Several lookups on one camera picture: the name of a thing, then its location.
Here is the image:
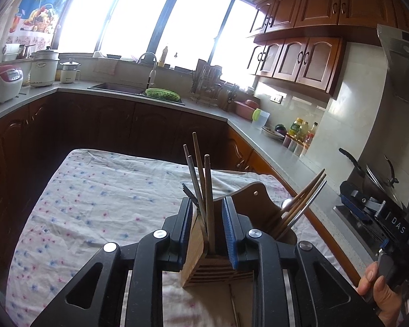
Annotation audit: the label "pink lidded container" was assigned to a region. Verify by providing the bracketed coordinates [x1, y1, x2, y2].
[234, 100, 259, 122]

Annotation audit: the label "wooden chopstick in holder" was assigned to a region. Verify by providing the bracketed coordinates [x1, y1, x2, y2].
[275, 172, 328, 239]
[270, 168, 327, 236]

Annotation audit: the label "window frame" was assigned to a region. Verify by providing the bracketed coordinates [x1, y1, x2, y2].
[55, 0, 255, 87]

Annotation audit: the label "fruit poster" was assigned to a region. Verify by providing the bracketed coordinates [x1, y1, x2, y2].
[6, 0, 68, 48]

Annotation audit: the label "steel chopstick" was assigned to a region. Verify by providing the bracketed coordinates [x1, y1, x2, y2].
[281, 180, 327, 236]
[228, 284, 241, 327]

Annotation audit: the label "yellow oil bottle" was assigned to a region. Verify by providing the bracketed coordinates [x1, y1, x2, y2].
[288, 117, 303, 140]

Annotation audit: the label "dish drying rack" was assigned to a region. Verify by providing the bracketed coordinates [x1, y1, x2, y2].
[190, 59, 239, 111]

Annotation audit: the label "upper wooden cabinets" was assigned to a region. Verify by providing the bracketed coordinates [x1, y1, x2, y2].
[247, 0, 409, 102]

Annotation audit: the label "white electric pot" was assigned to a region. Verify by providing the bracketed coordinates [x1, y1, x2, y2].
[29, 47, 59, 87]

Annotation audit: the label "kitchen faucet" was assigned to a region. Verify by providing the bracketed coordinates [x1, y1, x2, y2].
[137, 52, 157, 89]

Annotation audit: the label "small white cooker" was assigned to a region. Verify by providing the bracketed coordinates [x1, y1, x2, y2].
[59, 58, 80, 83]

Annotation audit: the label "range hood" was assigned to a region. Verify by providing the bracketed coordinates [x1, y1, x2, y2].
[376, 23, 409, 110]

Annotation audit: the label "white jug green lid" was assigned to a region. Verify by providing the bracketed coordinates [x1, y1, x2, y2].
[252, 108, 270, 129]

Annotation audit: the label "metal spoon in holder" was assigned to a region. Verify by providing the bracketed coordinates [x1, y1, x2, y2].
[281, 198, 293, 212]

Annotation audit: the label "white floral tablecloth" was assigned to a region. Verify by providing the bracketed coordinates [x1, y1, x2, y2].
[5, 148, 344, 327]

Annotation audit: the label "black wok with lid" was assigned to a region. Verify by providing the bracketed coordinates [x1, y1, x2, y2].
[338, 148, 406, 210]

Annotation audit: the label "white red rice cooker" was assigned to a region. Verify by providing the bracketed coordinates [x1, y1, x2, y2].
[0, 65, 23, 103]

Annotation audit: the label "wooden utensil holder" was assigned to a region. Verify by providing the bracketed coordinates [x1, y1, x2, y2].
[181, 181, 297, 288]

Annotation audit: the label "plate on counter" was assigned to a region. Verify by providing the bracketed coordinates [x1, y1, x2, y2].
[261, 126, 285, 142]

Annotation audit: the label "yellow dish soap bottle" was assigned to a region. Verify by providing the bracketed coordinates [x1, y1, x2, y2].
[158, 47, 168, 67]

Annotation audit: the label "person's right hand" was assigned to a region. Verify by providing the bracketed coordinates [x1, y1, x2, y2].
[357, 262, 402, 326]

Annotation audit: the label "metal fork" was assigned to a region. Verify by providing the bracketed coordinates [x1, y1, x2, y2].
[182, 183, 199, 208]

